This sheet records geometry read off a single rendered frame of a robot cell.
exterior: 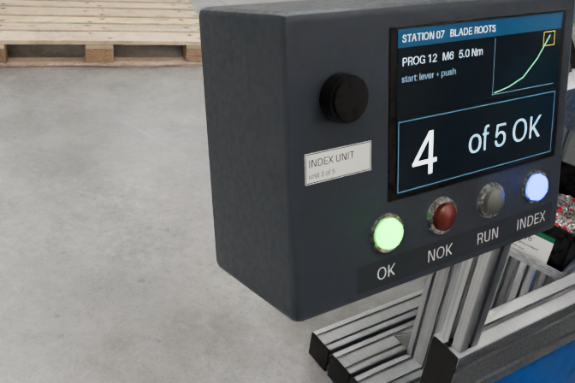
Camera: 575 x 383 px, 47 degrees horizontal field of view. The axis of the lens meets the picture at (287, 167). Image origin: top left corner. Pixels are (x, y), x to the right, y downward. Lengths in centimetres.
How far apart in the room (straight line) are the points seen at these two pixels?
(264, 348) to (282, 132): 158
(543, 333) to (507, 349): 7
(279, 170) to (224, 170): 7
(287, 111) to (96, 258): 189
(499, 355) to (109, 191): 196
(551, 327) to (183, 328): 129
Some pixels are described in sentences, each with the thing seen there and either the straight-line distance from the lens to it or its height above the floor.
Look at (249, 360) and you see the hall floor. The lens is 190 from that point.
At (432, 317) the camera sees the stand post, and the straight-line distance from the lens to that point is 177.
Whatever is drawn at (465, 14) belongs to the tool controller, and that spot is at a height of 125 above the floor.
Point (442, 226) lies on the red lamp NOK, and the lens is 47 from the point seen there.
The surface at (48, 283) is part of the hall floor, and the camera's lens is 216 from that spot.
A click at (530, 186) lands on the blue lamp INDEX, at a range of 53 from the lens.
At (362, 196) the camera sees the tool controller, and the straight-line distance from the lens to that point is 42.
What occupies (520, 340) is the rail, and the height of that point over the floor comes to 84.
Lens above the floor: 136
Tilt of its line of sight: 29 degrees down
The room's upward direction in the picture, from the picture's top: 7 degrees clockwise
